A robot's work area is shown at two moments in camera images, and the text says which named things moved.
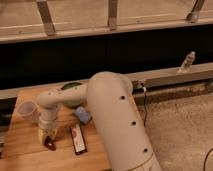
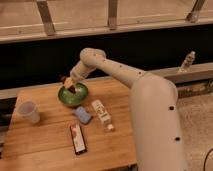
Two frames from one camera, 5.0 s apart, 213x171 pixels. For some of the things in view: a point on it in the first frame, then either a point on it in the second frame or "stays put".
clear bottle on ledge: [186, 64] stays put
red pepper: [49, 144] -> [70, 88]
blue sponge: [83, 115] stays put
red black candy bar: [78, 140] stays put
